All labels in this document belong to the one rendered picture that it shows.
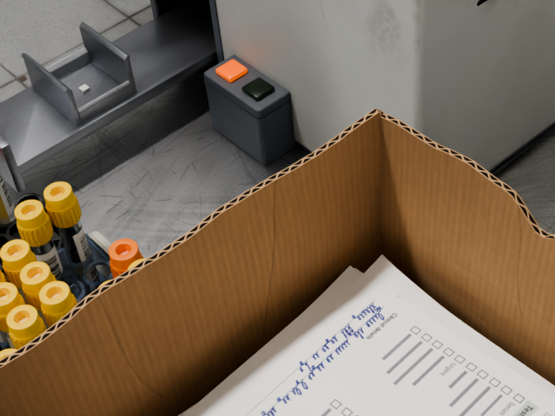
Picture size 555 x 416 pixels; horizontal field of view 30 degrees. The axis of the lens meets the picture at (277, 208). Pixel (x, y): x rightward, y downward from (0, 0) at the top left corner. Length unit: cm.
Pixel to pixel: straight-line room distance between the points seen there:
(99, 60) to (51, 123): 6
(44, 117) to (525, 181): 32
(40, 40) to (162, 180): 172
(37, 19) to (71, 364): 205
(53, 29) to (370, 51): 188
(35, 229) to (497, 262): 23
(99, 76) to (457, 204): 32
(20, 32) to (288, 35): 183
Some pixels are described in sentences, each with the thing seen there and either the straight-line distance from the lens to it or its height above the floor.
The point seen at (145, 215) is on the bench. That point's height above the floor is 87.
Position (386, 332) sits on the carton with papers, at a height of 94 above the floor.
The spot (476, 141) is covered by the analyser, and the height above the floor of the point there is 92.
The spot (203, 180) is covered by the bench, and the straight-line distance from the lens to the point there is 71.
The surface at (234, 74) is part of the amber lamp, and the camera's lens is 70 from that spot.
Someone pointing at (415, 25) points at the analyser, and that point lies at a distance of 56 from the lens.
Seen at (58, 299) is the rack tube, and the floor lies 99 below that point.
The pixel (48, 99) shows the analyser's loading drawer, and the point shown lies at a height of 92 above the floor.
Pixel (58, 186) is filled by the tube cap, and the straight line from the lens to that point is 55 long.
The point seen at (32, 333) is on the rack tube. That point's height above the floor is 99.
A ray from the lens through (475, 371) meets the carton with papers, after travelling 52.
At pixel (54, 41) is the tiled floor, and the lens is 240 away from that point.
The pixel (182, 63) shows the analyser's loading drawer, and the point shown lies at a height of 92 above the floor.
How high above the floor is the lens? 136
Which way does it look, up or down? 46 degrees down
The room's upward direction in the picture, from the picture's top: 7 degrees counter-clockwise
